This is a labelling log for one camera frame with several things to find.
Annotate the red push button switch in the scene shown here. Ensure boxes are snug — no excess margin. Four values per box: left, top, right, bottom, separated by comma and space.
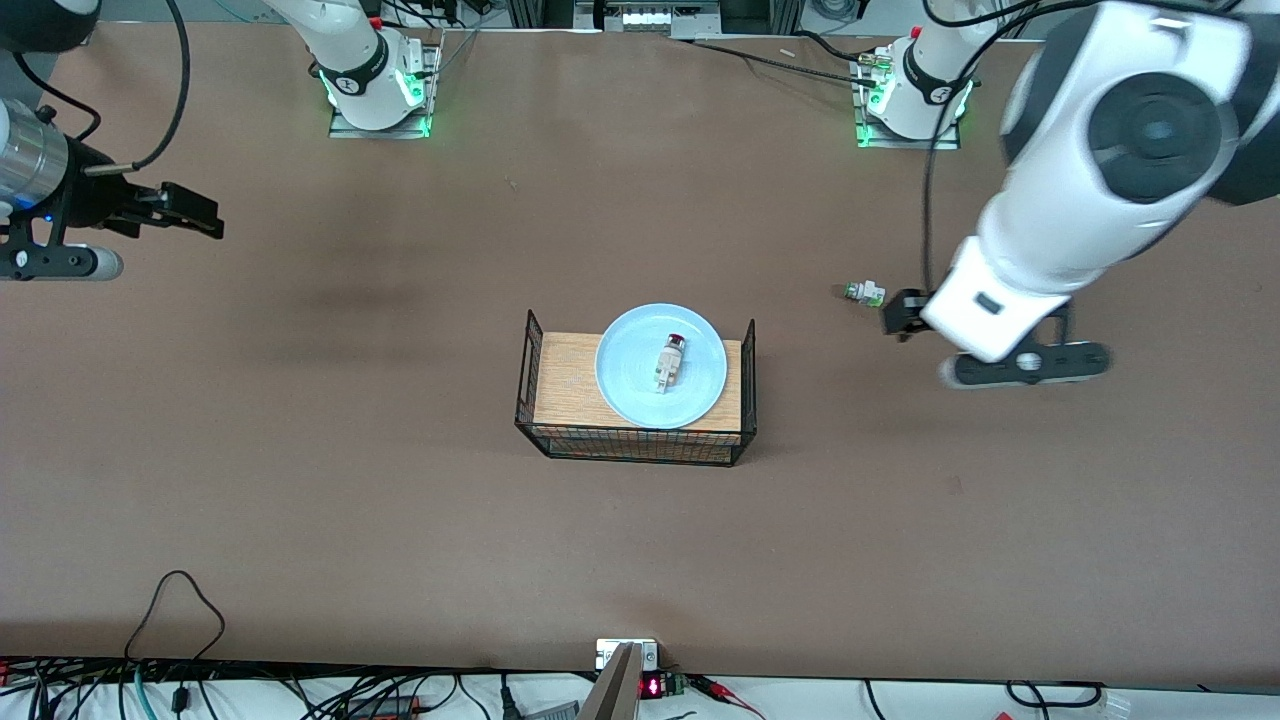
653, 335, 689, 394

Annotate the black cable along right arm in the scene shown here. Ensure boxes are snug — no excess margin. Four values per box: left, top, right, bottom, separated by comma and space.
15, 0, 191, 173

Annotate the gray wedge-shaped post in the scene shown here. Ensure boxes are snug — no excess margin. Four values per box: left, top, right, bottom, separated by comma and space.
578, 643, 643, 720

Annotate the red wire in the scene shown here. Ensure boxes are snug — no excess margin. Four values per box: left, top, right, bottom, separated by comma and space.
688, 676, 766, 720

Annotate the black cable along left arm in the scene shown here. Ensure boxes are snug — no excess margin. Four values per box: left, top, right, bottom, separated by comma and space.
920, 0, 1101, 293

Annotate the thin black curled cable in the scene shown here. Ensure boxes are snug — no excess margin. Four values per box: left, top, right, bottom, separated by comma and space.
1005, 680, 1106, 709

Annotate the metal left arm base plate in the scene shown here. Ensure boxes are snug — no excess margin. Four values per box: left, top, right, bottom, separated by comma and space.
852, 50, 963, 151

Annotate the black wire basket wooden base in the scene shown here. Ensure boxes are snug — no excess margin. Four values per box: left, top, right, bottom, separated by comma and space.
514, 310, 758, 468

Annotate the black looping cable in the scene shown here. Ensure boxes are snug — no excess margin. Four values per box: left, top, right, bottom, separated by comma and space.
125, 570, 227, 663

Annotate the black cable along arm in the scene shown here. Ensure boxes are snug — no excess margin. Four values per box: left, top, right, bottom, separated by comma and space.
15, 0, 191, 173
920, 0, 1101, 293

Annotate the long black table cable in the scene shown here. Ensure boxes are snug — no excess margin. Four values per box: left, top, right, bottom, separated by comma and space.
672, 35, 881, 89

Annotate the small white socket box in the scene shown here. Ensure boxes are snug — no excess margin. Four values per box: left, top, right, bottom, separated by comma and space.
596, 638, 660, 671

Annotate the white power strip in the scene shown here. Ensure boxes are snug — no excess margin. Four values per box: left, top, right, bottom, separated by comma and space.
618, 2, 725, 34

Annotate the light blue round plate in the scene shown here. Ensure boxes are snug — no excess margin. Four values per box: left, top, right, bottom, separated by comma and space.
594, 303, 729, 429

